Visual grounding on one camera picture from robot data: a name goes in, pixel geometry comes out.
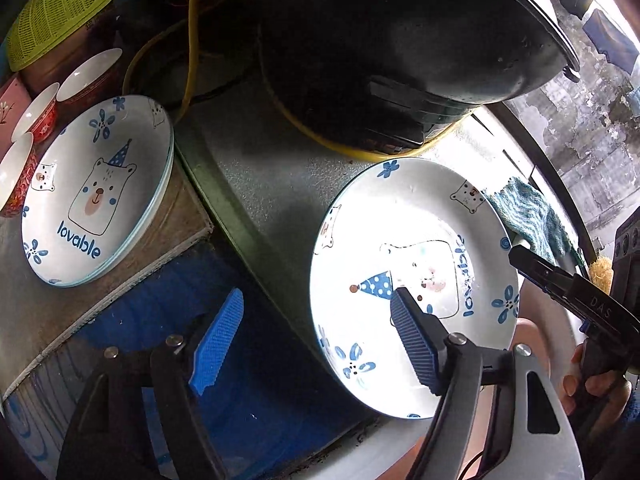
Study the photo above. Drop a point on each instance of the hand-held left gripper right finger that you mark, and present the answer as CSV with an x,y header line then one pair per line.
x,y
412,340

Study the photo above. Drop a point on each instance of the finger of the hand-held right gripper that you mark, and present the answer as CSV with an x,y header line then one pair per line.
x,y
550,277

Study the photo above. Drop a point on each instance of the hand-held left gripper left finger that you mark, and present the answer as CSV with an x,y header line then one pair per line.
x,y
217,340

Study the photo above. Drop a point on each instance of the red bowl white inside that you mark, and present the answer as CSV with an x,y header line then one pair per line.
x,y
15,172
37,110
90,77

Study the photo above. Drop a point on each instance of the person's right hand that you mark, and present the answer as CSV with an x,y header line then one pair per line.
x,y
570,385

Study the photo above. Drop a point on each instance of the yellowish scrubber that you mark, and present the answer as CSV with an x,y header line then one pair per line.
x,y
601,274

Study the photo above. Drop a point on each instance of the teal dishcloth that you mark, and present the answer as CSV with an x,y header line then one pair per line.
x,y
530,210

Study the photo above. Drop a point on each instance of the blue barrel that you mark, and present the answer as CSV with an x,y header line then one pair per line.
x,y
280,385

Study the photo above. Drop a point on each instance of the black gas stove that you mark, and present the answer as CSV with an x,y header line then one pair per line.
x,y
375,122

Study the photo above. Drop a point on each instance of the hanging blue cloth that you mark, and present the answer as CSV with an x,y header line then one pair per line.
x,y
607,35

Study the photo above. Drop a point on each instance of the black wok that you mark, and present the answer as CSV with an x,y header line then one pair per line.
x,y
400,25

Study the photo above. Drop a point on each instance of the pink flower print bowl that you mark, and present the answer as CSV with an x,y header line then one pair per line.
x,y
12,105

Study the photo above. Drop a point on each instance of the brown clay pot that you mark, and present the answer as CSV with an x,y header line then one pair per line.
x,y
55,67

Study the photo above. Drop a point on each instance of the yellow-green plastic basket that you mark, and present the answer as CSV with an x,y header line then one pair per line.
x,y
60,10

